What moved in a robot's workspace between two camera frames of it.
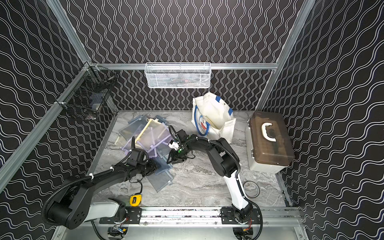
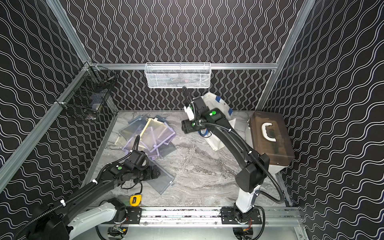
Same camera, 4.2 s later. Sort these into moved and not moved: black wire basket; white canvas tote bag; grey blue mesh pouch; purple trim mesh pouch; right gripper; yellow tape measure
Moved: right gripper; grey blue mesh pouch
Not moved: black wire basket; yellow tape measure; white canvas tote bag; purple trim mesh pouch
